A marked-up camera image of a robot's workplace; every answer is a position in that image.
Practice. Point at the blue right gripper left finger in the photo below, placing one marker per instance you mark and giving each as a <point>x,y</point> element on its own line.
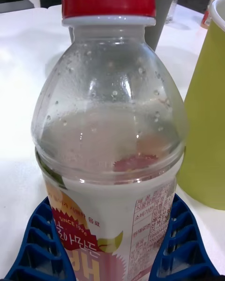
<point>39,246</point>

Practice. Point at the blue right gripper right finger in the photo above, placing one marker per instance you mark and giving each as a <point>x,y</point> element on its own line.
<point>187,246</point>

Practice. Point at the red cap plastic bottle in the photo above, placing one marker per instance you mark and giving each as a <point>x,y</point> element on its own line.
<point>107,121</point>

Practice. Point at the yellow-green plastic bin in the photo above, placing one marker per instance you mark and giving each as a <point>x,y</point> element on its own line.
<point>206,121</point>

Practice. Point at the red white labelled bottle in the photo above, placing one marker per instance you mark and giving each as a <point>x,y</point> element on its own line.
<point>206,16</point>

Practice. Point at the grey plastic bin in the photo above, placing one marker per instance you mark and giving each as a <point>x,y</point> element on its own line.
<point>164,4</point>

